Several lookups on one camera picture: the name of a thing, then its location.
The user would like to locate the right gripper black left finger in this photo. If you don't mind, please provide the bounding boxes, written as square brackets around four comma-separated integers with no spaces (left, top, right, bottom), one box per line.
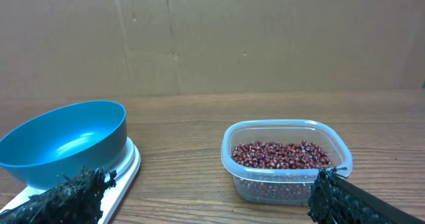
[1,167,117,224]

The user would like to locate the blue plastic bowl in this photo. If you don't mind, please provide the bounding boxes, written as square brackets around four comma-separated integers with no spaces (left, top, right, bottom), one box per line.
[1,100,127,189]

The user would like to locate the clear plastic bean container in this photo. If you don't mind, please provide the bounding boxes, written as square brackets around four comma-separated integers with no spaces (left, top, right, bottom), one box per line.
[221,119,353,205]

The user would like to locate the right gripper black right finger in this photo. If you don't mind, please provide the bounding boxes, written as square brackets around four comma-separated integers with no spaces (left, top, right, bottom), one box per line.
[307,168,424,224]

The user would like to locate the white kitchen scale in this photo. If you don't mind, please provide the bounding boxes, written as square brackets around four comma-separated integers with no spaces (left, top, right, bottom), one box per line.
[1,137,141,224]

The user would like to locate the red adzuki beans in container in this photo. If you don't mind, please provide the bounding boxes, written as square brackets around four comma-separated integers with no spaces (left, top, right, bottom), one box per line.
[230,140,333,169]

